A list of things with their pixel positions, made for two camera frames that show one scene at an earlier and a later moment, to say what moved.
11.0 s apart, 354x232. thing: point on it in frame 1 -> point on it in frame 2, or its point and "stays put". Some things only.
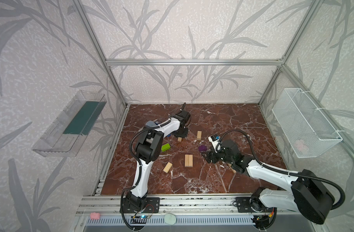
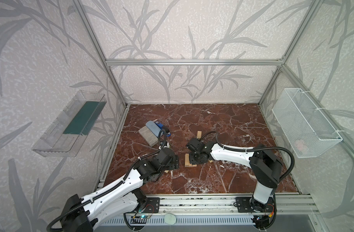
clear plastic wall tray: [66, 135] stays put
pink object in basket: [301, 146] stays put
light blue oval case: [151, 123] stays put
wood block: [186, 160] -> [190, 165]
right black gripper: [213, 156] -> [191, 148]
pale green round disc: [169, 219] stays put
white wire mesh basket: [308, 132] stays put
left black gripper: [182, 127] -> [173, 162]
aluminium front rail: [177, 204] stays put
